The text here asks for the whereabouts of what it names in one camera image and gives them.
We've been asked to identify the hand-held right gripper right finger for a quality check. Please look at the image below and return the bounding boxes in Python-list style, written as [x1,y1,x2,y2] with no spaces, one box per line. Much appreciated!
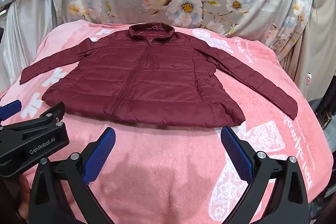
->
[220,126,310,224]

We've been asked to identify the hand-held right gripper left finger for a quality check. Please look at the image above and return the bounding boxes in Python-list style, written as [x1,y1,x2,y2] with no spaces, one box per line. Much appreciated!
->
[28,127,116,224]

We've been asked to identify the pink printed blanket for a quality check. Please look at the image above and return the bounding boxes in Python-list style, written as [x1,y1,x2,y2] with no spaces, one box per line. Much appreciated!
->
[0,20,326,224]

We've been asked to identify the beige curtain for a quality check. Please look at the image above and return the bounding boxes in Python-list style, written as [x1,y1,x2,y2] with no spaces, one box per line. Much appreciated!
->
[294,0,336,109]

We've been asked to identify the silver satin curtain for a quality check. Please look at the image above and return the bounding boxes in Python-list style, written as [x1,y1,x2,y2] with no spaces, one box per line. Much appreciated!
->
[0,0,69,99]

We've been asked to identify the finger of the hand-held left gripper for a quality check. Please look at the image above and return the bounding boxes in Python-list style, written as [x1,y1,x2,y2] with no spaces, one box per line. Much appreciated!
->
[0,100,22,125]
[16,101,66,139]

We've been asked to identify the maroon puffer jacket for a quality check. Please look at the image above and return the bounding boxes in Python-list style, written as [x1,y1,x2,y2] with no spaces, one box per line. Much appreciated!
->
[20,24,298,127]

